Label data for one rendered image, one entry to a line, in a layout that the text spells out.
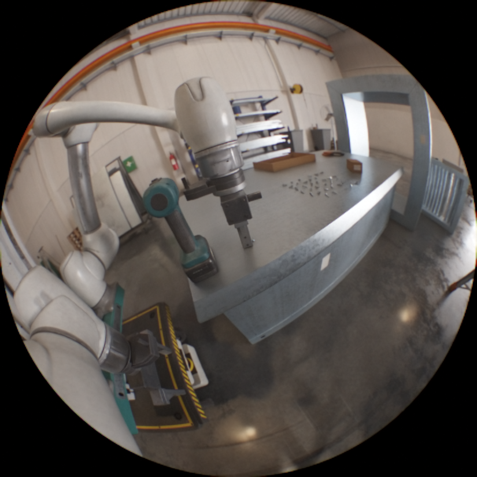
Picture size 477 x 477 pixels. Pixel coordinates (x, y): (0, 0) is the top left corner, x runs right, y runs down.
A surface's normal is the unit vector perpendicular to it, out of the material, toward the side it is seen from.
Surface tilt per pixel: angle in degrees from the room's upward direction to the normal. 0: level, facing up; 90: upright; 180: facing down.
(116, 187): 78
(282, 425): 0
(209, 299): 67
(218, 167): 90
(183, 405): 0
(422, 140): 90
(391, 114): 90
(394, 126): 90
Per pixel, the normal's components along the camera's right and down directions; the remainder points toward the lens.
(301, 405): -0.27, -0.77
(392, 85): -0.90, 0.41
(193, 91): 0.08, 0.44
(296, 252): 0.26, 0.13
